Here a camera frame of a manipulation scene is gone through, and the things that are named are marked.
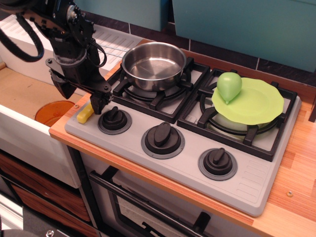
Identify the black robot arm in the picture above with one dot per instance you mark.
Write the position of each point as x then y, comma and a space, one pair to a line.
60, 21

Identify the black burner grate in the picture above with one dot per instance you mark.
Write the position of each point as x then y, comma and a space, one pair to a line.
266, 141
165, 105

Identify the white toy sink unit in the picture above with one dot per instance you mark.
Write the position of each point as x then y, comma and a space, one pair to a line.
26, 87

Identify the black right stove knob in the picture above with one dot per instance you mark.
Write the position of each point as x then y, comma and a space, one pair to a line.
217, 164

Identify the wooden drawer front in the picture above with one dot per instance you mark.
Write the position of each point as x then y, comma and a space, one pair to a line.
60, 203

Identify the black left stove knob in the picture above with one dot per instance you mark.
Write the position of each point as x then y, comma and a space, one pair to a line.
114, 121

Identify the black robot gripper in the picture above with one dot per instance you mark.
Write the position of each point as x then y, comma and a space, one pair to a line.
70, 74

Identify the black middle stove knob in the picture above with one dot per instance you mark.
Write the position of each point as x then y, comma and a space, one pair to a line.
163, 141

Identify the small green toy pear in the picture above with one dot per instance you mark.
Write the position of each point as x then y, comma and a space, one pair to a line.
229, 85

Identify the grey toy stove top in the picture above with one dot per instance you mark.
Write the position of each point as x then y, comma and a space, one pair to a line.
229, 152

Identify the black left burner grate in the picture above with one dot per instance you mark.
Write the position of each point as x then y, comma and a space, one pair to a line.
165, 105

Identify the black right burner grate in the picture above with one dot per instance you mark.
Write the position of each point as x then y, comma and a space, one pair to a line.
266, 141

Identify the black stove knob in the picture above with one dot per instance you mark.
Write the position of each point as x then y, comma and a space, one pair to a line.
217, 164
163, 141
114, 121

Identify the oven door with black handle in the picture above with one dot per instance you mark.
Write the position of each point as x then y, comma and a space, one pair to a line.
143, 212

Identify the stainless steel pot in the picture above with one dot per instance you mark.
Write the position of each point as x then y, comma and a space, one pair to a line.
153, 66

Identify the orange translucent plastic bowl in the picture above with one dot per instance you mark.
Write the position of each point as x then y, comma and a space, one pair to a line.
50, 113

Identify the teal left wall cabinet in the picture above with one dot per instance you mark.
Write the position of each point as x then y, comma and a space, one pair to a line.
151, 14

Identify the light green plastic plate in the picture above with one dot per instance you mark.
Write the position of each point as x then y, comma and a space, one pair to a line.
257, 102

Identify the yellow toy fry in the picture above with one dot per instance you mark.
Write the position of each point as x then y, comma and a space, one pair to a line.
85, 113

